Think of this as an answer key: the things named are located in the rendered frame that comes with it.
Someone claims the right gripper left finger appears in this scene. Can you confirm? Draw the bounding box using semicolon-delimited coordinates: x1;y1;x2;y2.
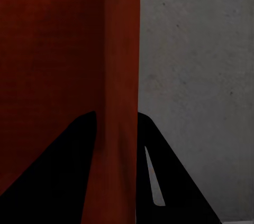
0;111;97;224

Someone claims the storage box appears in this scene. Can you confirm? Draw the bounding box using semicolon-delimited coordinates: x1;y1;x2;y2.
0;0;141;224

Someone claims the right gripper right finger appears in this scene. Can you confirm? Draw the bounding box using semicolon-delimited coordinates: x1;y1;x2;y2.
135;112;222;224

